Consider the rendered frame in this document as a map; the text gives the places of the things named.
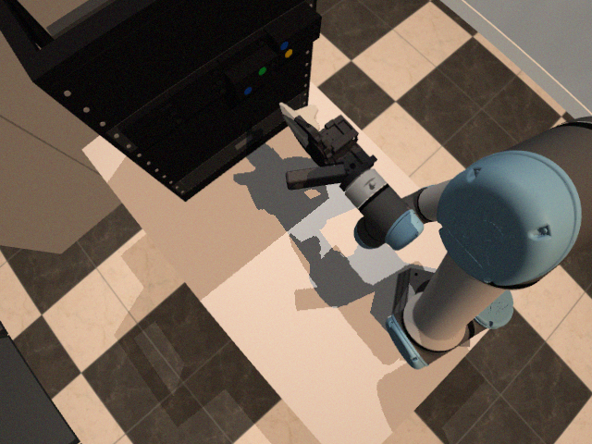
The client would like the black open-frame server rack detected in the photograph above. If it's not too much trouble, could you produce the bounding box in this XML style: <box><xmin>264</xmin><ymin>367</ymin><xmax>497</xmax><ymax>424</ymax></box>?
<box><xmin>0</xmin><ymin>0</ymin><xmax>322</xmax><ymax>203</ymax></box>

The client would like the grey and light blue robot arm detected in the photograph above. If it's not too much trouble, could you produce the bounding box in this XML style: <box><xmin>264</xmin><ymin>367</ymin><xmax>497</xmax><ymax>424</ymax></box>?
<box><xmin>345</xmin><ymin>117</ymin><xmax>592</xmax><ymax>370</ymax></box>

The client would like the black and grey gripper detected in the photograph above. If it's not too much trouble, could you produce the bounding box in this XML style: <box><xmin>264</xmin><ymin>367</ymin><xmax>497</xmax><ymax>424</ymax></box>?
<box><xmin>279</xmin><ymin>103</ymin><xmax>377</xmax><ymax>191</ymax></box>

